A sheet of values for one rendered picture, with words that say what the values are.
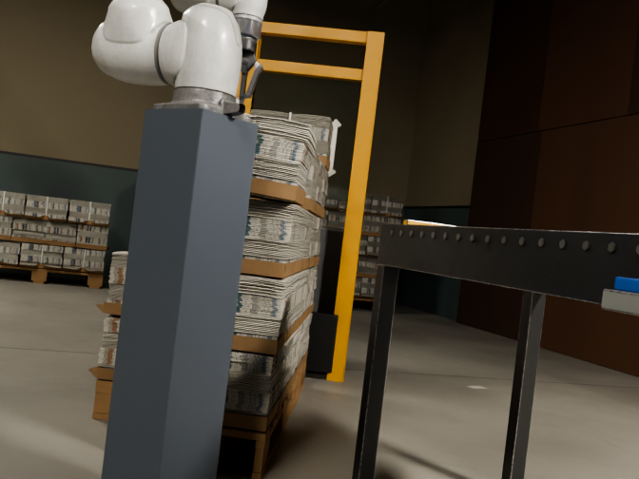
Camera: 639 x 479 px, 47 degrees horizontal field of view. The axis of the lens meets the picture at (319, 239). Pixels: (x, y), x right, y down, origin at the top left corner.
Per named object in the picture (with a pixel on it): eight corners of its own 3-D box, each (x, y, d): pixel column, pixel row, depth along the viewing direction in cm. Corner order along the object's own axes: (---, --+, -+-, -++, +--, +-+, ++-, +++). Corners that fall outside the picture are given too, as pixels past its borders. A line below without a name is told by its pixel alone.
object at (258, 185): (242, 190, 214) (244, 175, 213) (257, 197, 242) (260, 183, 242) (295, 201, 212) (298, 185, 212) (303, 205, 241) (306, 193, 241)
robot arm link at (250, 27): (233, 22, 213) (231, 43, 213) (227, 12, 204) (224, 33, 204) (264, 26, 212) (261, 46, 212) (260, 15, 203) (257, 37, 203)
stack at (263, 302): (134, 463, 219) (166, 187, 219) (215, 388, 335) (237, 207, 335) (261, 481, 216) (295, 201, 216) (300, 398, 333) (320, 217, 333)
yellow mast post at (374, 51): (326, 380, 385) (367, 30, 385) (327, 376, 394) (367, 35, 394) (342, 382, 385) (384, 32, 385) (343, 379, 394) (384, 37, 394)
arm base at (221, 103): (215, 108, 168) (218, 85, 168) (149, 109, 181) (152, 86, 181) (265, 124, 183) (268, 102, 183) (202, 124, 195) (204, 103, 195)
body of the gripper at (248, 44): (261, 44, 211) (257, 76, 211) (232, 41, 212) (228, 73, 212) (257, 36, 204) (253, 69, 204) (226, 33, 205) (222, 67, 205)
